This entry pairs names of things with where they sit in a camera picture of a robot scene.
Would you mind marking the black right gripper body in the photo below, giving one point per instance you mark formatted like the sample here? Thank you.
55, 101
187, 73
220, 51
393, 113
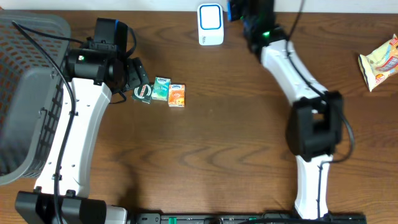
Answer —
234, 10

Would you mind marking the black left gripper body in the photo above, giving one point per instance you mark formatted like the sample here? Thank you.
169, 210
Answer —
135, 74

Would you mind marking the green white round tin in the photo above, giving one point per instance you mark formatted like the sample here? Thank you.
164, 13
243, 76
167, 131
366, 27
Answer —
143, 93

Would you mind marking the teal Kleenex tissue pack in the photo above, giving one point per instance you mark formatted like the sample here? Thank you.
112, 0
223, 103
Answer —
161, 89

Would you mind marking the orange Kleenex tissue pack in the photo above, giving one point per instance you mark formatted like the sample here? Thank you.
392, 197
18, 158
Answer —
176, 96

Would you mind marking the white blue snack bag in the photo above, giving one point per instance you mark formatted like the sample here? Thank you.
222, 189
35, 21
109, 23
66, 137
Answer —
380, 64

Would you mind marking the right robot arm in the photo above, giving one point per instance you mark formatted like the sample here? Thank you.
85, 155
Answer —
314, 127

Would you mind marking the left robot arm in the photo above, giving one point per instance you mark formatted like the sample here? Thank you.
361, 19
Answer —
102, 66

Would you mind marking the white barcode scanner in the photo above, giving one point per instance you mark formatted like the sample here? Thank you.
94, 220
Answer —
210, 24

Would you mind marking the grey plastic shopping basket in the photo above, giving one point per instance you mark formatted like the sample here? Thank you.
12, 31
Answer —
31, 92

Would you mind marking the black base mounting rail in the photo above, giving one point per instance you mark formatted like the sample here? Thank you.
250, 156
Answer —
266, 218

